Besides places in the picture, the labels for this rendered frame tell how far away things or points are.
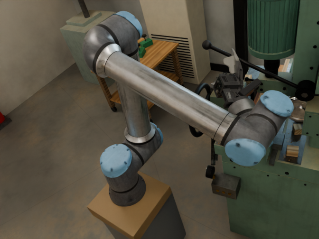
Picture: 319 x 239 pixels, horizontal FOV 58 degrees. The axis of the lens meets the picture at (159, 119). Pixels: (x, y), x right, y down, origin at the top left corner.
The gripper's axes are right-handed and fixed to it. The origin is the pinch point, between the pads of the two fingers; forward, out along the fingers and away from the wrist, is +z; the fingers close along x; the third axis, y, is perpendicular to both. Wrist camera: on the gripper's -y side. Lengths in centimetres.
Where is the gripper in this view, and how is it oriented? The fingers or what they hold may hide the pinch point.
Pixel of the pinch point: (225, 63)
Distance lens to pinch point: 113.6
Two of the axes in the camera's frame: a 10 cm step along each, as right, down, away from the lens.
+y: -9.5, 0.7, -2.9
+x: -2.0, 5.6, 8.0
